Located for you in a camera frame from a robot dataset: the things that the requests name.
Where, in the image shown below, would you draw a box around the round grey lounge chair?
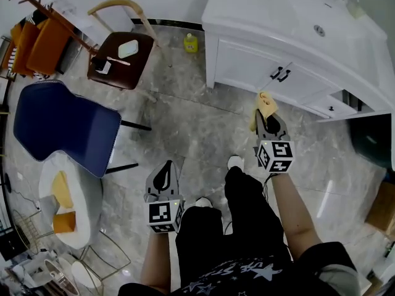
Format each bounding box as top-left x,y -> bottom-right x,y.
38,155 -> 104,249

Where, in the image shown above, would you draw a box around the pink toothbrush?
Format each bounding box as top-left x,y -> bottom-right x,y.
106,56 -> 131,66

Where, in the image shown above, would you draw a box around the small black white box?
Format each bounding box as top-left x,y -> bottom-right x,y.
91,57 -> 114,75

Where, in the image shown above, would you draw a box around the orange sofa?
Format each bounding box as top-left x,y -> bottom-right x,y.
0,10 -> 78,80

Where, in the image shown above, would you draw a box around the blue chair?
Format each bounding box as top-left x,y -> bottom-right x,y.
13,80 -> 152,178

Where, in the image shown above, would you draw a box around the white cabinet door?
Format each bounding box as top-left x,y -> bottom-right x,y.
262,62 -> 343,104
215,38 -> 293,95

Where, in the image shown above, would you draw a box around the white drawer with black knob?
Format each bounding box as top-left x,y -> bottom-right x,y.
304,96 -> 359,118

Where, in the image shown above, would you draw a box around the wooden chair brown seat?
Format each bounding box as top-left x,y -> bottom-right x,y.
86,0 -> 161,91

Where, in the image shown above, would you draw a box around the person's left forearm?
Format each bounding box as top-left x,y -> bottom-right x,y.
140,231 -> 172,292

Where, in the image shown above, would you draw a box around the yellow cloth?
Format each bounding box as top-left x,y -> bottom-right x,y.
249,91 -> 279,133

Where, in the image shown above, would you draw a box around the person's right forearm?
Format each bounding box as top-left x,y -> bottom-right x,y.
270,173 -> 323,261

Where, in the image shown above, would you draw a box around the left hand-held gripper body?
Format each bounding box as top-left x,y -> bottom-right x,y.
143,195 -> 185,234

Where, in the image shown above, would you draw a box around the white vanity cabinet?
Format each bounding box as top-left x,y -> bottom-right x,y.
201,0 -> 395,123

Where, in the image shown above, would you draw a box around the grey cushion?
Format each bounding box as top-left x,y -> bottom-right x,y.
38,194 -> 61,215

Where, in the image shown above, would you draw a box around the orange cushion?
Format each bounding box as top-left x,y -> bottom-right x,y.
52,211 -> 77,234

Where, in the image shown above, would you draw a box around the white soap box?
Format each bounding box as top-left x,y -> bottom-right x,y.
118,39 -> 139,59

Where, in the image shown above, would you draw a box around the pale plastic cup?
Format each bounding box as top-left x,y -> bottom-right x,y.
348,0 -> 368,20

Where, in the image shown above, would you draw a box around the black printed t-shirt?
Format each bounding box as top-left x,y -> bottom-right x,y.
118,241 -> 373,296

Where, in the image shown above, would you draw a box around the cardboard box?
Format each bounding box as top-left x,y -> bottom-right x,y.
364,180 -> 395,237

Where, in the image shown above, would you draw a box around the brown wooden coat rack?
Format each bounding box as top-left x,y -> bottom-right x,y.
4,0 -> 99,55

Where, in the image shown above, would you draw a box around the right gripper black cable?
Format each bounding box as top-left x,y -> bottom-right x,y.
262,173 -> 275,203

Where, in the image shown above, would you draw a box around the person's right white shoe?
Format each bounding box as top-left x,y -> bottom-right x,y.
227,155 -> 245,172

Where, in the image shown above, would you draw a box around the black trousers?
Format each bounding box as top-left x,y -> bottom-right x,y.
175,166 -> 293,277

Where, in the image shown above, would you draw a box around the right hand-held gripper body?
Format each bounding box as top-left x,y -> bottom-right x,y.
252,138 -> 296,175

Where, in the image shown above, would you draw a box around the gold wire chair white seat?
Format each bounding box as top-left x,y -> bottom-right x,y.
70,229 -> 132,296

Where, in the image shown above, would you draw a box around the yellow cushion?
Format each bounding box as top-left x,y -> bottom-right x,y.
51,170 -> 75,209

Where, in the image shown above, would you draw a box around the yellow bottle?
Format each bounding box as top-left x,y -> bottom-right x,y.
183,33 -> 199,54

